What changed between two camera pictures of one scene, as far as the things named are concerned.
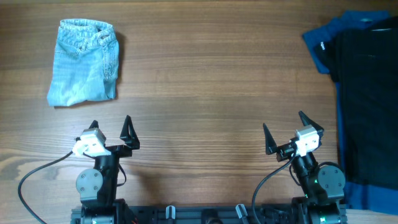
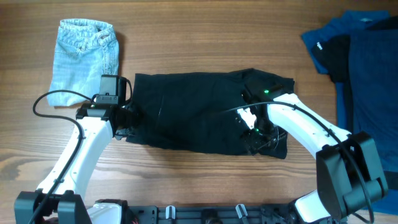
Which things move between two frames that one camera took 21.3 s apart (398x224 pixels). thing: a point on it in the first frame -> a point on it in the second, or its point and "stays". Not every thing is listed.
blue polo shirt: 357,196 stays
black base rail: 168,214 stays
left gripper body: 120,151 -> 132,119
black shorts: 363,58 -> 199,111
